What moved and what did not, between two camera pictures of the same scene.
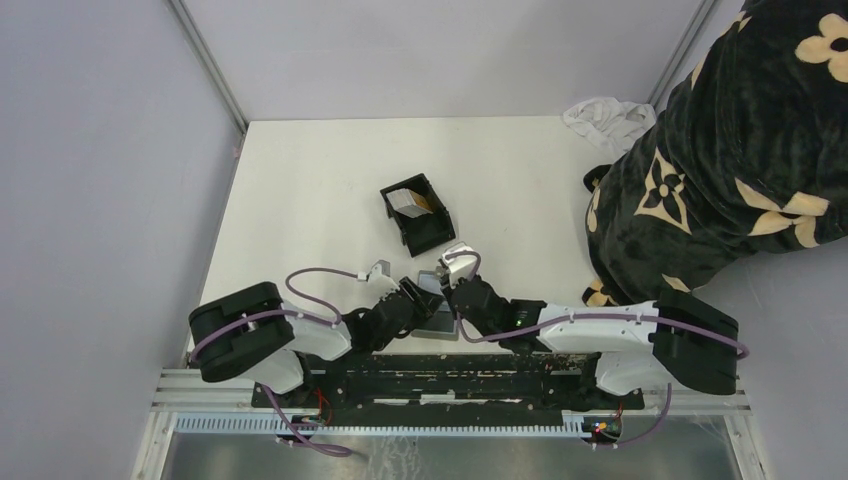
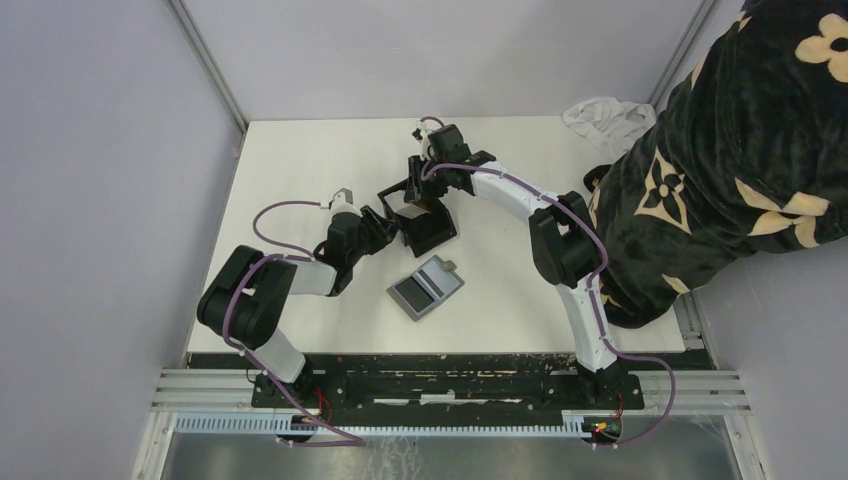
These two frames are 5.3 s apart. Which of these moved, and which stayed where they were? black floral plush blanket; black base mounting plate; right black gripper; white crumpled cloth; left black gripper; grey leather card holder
Moved: grey leather card holder; right black gripper; left black gripper
Stayed: black base mounting plate; white crumpled cloth; black floral plush blanket
